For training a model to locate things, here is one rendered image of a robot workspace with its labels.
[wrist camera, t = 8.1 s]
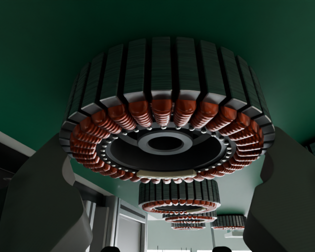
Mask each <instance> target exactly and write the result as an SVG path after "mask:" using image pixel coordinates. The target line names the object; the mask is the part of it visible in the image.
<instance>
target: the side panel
mask: <svg viewBox="0 0 315 252"><path fill-rule="evenodd" d="M101 207H109V213H108V222H107V231H106V240H105V247H107V246H111V247H118V248H119V250H120V252H147V242H148V214H147V213H145V212H144V211H142V210H140V209H138V208H136V207H135V206H133V205H131V204H129V203H128V202H126V201H124V200H122V199H120V198H119V197H117V196H115V195H111V196H107V195H104V196H103V200H102V206H101Z"/></svg>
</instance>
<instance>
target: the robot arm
mask: <svg viewBox="0 0 315 252"><path fill-rule="evenodd" d="M274 129H275V131H274V132H275V138H274V140H273V143H272V145H271V146H270V147H269V148H267V151H266V153H264V155H265V158H264V162H263V166H262V169H261V173H260V178H261V179H262V181H263V183H261V184H259V185H257V186H256V187H255V189H254V192H253V196H252V200H251V204H250V207H249V211H248V215H247V219H246V223H245V226H244V230H243V234H242V237H243V241H244V243H245V244H246V245H247V247H248V248H249V249H250V250H251V252H315V156H314V155H313V154H312V153H311V152H309V151H308V150H307V149H306V148H304V147H303V146H302V145H301V144H299V143H298V142H297V141H296V140H294V139H293V138H292V137H291V136H289V135H288V134H287V133H285V132H284V131H283V130H282V129H280V128H279V127H277V126H274ZM59 138H60V137H59V133H57V134H55V135H54V136H53V137H52V138H51V139H50V140H49V141H48V142H46V143H45V144H44V145H43V146H42V147H41V148H40V149H39V150H38V151H36V152H35V153H34V154H33V155H32V156H31V157H30V158H29V159H28V160H27V161H26V162H25V163H24V164H23V165H22V166H21V167H20V169H19V170H18V171H17V172H16V173H15V175H14V176H13V177H12V179H11V180H10V182H9V183H8V184H7V186H6V187H4V188H1V189H0V252H85V251H86V249H87V248H88V247H89V246H90V244H91V242H92V240H93V233H92V229H91V225H90V222H89V218H88V215H87V212H86V209H85V206H84V203H83V201H82V198H81V195H80V192H79V190H78V189H77V188H76V187H74V186H73V184H74V182H75V180H76V178H75V175H74V172H73V169H72V166H71V163H70V160H71V157H70V156H69V155H68V152H65V151H64V149H63V148H62V145H61V144H60V140H59Z"/></svg>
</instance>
